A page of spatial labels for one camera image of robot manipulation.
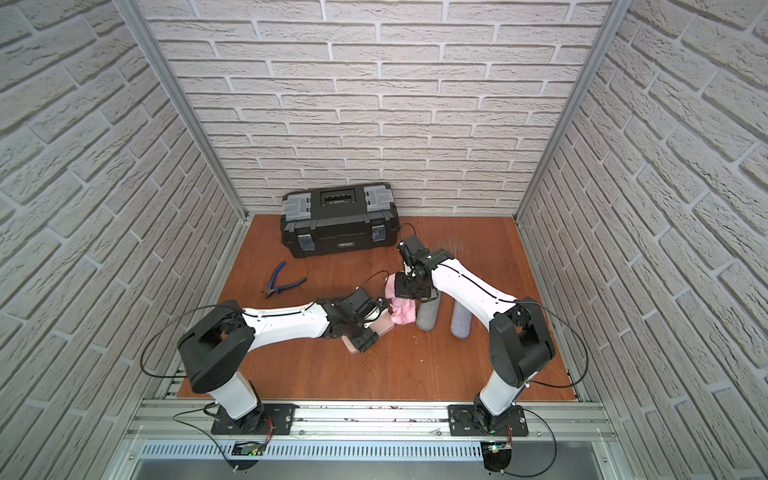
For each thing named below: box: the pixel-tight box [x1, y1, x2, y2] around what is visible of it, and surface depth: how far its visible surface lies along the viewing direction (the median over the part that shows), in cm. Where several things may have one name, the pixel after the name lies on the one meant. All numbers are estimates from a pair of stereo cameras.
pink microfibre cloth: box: [385, 273, 416, 326], surface depth 84 cm
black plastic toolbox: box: [280, 182, 401, 259], surface depth 101 cm
